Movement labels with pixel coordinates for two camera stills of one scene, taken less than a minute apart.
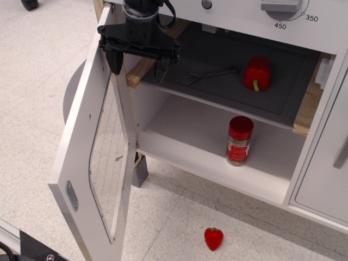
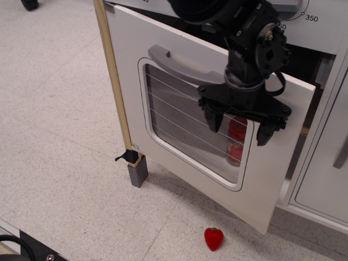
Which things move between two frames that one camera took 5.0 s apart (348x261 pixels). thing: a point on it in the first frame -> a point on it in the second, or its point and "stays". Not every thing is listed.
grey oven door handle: (72, 91) -> (184, 67)
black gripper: (139, 35) -> (255, 103)
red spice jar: (240, 132) stays
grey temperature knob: (281, 10) stays
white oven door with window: (91, 186) -> (163, 68)
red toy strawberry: (213, 237) stays
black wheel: (30, 5) stays
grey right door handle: (341, 158) stays
